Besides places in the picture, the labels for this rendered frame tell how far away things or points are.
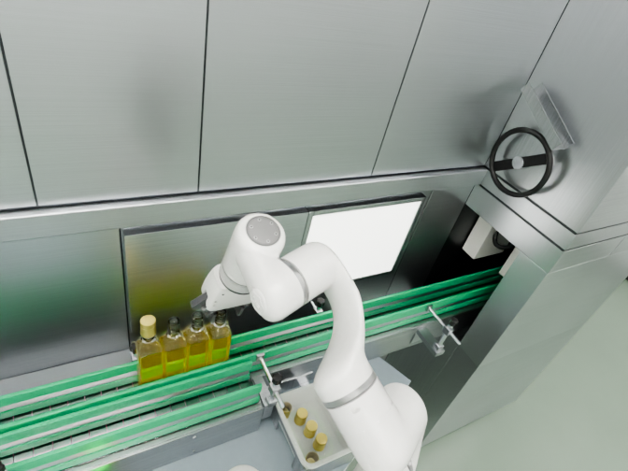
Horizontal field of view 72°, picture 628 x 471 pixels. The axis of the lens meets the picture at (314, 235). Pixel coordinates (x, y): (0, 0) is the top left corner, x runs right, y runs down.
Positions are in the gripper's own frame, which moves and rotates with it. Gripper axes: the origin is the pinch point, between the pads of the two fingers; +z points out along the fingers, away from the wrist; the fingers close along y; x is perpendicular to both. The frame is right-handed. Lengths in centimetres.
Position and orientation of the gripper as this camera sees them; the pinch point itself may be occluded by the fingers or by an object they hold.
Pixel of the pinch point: (224, 307)
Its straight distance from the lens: 85.9
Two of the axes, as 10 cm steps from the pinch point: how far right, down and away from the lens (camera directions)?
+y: -8.7, 1.3, -4.7
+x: 3.5, 8.5, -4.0
